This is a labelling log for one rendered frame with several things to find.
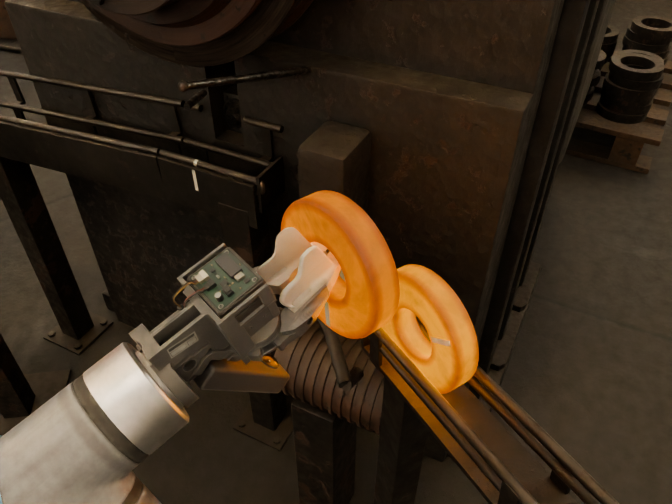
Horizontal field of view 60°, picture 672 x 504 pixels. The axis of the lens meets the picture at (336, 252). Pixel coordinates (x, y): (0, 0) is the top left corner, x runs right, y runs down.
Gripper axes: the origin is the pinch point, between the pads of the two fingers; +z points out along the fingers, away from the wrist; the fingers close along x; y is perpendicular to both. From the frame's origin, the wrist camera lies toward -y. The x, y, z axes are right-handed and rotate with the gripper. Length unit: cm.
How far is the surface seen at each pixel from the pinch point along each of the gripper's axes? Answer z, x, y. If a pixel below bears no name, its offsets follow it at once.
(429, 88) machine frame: 29.1, 15.6, -5.6
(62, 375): -46, 81, -75
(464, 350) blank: 4.9, -11.9, -12.2
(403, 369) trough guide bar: 0.6, -5.8, -18.8
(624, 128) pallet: 153, 47, -118
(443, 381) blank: 2.2, -10.8, -17.4
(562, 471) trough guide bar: 3.2, -25.8, -17.3
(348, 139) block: 18.2, 21.6, -10.0
